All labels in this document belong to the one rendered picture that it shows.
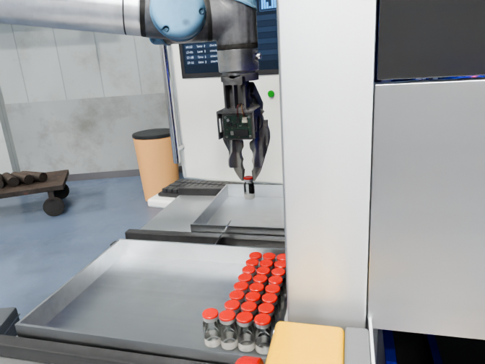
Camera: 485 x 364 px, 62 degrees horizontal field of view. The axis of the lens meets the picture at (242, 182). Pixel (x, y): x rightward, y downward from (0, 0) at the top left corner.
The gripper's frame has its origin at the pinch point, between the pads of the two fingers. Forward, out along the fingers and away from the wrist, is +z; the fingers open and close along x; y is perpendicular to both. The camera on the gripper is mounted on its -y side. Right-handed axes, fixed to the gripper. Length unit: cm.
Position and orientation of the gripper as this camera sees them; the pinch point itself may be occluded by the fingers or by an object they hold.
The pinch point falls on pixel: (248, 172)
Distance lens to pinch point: 82.9
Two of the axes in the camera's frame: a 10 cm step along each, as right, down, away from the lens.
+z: 0.7, 9.5, 3.0
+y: -2.5, 3.1, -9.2
